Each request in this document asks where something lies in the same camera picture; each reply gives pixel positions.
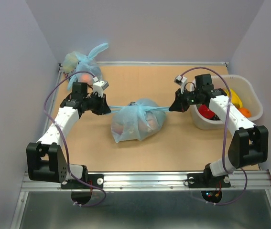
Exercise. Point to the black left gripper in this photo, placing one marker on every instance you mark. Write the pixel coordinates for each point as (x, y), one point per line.
(102, 108)

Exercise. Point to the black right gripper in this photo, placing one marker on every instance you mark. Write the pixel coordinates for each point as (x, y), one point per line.
(180, 104)

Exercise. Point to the red apple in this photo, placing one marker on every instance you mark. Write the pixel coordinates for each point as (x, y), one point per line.
(205, 112)

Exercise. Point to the light blue printed plastic bag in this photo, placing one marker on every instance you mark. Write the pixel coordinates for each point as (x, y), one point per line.
(138, 120)

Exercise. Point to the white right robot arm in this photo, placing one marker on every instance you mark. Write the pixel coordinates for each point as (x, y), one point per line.
(249, 144)

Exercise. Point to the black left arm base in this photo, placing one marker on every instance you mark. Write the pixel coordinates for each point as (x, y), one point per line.
(85, 182)

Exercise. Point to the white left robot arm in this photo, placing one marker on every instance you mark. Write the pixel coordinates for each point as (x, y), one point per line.
(46, 159)

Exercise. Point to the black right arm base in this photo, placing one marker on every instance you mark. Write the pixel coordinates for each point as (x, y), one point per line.
(212, 186)

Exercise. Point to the tied blue bag of fruit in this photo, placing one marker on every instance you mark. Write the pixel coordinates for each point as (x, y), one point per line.
(82, 68)

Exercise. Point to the yellow banana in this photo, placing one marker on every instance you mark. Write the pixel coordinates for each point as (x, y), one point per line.
(235, 100)

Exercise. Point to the white plastic basket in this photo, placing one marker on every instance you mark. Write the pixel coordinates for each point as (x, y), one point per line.
(246, 93)

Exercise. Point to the orange fruit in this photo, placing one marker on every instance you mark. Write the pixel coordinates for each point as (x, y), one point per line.
(245, 112)

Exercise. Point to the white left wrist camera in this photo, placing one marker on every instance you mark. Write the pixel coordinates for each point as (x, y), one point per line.
(99, 87)

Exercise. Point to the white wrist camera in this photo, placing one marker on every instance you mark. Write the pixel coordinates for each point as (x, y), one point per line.
(99, 87)
(181, 81)

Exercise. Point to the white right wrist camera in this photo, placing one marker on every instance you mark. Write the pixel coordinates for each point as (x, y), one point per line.
(181, 81)

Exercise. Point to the aluminium front rail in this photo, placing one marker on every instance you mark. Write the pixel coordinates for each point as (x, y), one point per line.
(140, 181)

